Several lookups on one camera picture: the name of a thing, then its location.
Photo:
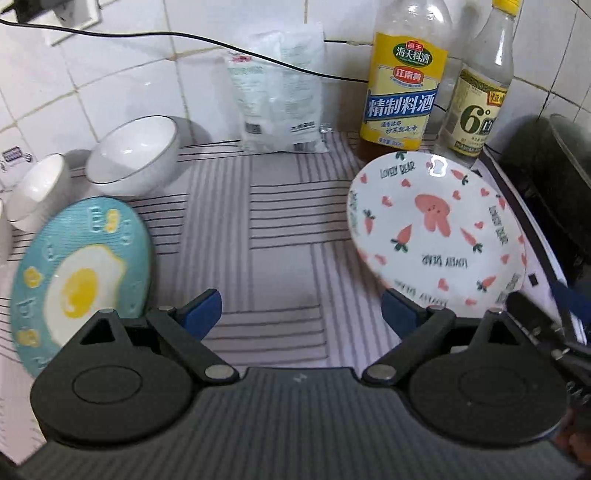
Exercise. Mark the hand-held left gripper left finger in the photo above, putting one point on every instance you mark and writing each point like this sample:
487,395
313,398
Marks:
204,310

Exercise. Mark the yellow label cooking wine bottle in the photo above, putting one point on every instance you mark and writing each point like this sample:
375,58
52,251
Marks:
406,83

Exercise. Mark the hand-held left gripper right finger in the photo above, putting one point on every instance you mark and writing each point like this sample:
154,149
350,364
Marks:
400,310

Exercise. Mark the blue wall sticker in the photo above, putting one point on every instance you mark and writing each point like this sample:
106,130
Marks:
14,156

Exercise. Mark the striped table mat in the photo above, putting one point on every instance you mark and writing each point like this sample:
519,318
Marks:
277,221

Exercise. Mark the blue fried egg plate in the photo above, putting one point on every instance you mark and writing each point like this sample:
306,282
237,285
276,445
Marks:
78,281

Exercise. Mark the white wall socket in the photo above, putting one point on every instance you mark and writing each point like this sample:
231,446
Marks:
76,21

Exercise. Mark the black charger plug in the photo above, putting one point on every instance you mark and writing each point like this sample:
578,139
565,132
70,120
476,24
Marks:
32,8

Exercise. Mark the clear vinegar bottle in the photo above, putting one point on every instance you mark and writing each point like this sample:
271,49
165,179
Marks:
480,101

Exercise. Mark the black pot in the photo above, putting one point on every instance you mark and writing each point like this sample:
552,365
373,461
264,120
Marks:
549,184

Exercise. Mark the white ribbed bowl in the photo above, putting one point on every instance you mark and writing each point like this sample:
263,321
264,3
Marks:
2,230
39,191
131,157

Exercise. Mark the white plastic bag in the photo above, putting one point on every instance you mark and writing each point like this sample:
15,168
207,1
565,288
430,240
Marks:
281,92

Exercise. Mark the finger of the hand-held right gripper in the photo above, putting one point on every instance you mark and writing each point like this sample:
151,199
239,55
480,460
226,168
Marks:
572,307
538,318

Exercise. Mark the white rabbit carrot plate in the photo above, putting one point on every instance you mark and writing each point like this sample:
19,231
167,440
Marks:
434,235

